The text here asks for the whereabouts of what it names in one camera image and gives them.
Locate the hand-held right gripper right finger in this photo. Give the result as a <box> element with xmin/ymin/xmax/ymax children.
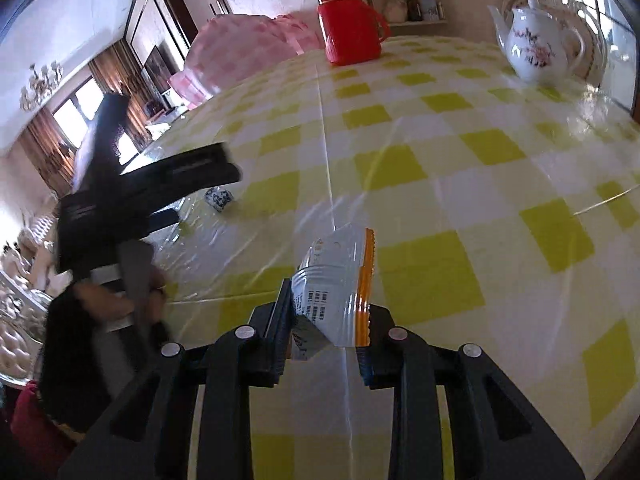
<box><xmin>355</xmin><ymin>302</ymin><xmax>586</xmax><ymax>480</ymax></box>

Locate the person's red clothing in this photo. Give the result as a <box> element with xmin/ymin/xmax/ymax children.
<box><xmin>9</xmin><ymin>380</ymin><xmax>78</xmax><ymax>480</ymax></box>

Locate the brown curtain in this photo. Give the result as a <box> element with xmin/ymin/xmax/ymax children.
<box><xmin>90</xmin><ymin>40</ymin><xmax>151</xmax><ymax>146</ymax></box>
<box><xmin>20</xmin><ymin>107</ymin><xmax>76</xmax><ymax>196</ymax></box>

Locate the white packet with orange edge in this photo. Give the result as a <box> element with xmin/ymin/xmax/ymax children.
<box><xmin>290</xmin><ymin>225</ymin><xmax>376</xmax><ymax>361</ymax></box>

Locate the flat screen television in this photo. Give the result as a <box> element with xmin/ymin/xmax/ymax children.
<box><xmin>142</xmin><ymin>45</ymin><xmax>176</xmax><ymax>96</ymax></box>

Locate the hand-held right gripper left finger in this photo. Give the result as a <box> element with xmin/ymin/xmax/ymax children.
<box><xmin>57</xmin><ymin>277</ymin><xmax>296</xmax><ymax>480</ymax></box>

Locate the person's left forearm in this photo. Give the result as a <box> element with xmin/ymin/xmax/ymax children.
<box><xmin>40</xmin><ymin>290</ymin><xmax>171</xmax><ymax>431</ymax></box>

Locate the ornate white chair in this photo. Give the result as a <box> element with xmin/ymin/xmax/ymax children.
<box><xmin>500</xmin><ymin>0</ymin><xmax>608</xmax><ymax>86</ymax></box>

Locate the glass partition with wooden frame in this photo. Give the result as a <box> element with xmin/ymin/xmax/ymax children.
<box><xmin>515</xmin><ymin>0</ymin><xmax>640</xmax><ymax>121</ymax></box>

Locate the pink checkered food cover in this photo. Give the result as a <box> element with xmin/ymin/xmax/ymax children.
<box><xmin>167</xmin><ymin>12</ymin><xmax>326</xmax><ymax>111</ymax></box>

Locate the white floral teapot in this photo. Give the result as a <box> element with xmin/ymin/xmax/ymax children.
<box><xmin>487</xmin><ymin>0</ymin><xmax>585</xmax><ymax>86</ymax></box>

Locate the crystal chandelier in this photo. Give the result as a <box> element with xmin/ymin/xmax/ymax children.
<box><xmin>19</xmin><ymin>62</ymin><xmax>63</xmax><ymax>111</ymax></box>

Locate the beige tufted sofa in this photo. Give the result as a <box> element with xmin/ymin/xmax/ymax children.
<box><xmin>0</xmin><ymin>210</ymin><xmax>58</xmax><ymax>376</ymax></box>

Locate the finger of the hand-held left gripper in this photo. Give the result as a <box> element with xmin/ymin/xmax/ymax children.
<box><xmin>120</xmin><ymin>142</ymin><xmax>244</xmax><ymax>211</ymax></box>
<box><xmin>145</xmin><ymin>207</ymin><xmax>181</xmax><ymax>235</ymax></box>

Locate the blue white candy packet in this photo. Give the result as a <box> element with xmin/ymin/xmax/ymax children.
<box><xmin>203</xmin><ymin>186</ymin><xmax>234</xmax><ymax>213</ymax></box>

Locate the person's left hand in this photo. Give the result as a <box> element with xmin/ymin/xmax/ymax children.
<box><xmin>75</xmin><ymin>255</ymin><xmax>168</xmax><ymax>333</ymax></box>

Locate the red thermos jug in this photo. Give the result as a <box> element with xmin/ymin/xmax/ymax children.
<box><xmin>314</xmin><ymin>0</ymin><xmax>392</xmax><ymax>66</ymax></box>

